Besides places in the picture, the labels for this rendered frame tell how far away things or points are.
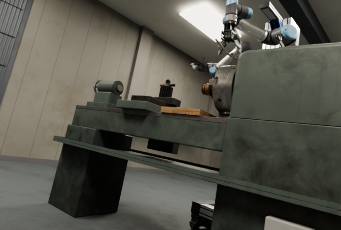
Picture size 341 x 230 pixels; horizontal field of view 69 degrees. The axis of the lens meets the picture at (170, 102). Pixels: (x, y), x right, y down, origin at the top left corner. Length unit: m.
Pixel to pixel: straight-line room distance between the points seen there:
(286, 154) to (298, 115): 0.19
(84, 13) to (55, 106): 1.76
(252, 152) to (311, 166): 0.26
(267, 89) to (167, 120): 0.66
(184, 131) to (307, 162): 0.69
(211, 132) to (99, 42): 3.91
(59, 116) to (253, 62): 3.75
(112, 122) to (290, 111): 1.28
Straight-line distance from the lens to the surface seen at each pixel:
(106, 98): 2.27
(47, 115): 4.57
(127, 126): 1.87
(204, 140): 1.48
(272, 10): 2.52
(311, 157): 1.26
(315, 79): 1.32
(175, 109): 1.60
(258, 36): 2.00
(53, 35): 4.71
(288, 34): 1.96
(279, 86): 1.34
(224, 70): 1.57
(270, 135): 1.29
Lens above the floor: 0.65
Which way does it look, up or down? 10 degrees up
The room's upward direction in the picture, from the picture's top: 11 degrees clockwise
